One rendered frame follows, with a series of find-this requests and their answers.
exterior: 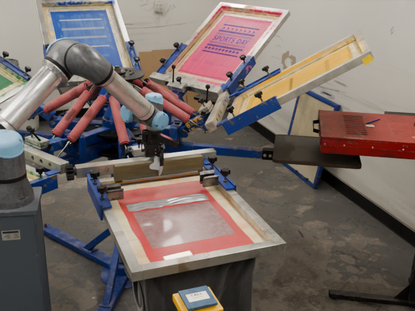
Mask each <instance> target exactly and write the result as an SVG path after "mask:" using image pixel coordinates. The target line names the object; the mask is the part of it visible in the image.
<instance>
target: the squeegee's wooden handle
mask: <svg viewBox="0 0 415 311"><path fill-rule="evenodd" d="M153 162H154V160H146V161H140V162H130V163H124V164H114V165H113V169H114V181H115V182H121V181H122V180H124V179H129V178H139V177H144V176H153V175H158V174H159V171H158V170H152V169H150V168H149V166H150V165H151V164H152V163H153ZM192 170H197V171H198V172H202V171H203V156H202V155H201V154H198V155H188V156H182V157H172V158H166V159H164V165H163V169H162V173H161V175H163V174H168V173H178V172H187V171H192Z"/></svg>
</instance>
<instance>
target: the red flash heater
mask: <svg viewBox="0 0 415 311"><path fill-rule="evenodd" d="M379 118H380V120H377V119H379ZM318 119H319V123H318V126H319V130H320V136H319V142H320V151H321V153H329V154H345V155H354V156H370V157H386V158H395V159H411V160H415V126H414V122H415V116H409V115H390V114H372V113H361V112H342V111H332V110H319V113H318ZM373 120H377V121H374V122H372V123H368V124H366V123H367V122H371V121H373ZM366 125H374V128H369V127H366Z"/></svg>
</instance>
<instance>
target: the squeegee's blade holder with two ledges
mask: <svg viewBox="0 0 415 311"><path fill-rule="evenodd" d="M194 173H198V171H197V170H192V171H187V172H178V173H168V174H163V175H160V176H159V175H153V176H144V177H139V178H129V179H124V180H122V182H123V183H126V182H131V181H141V180H150V179H155V178H164V177H170V176H179V175H188V174H194Z"/></svg>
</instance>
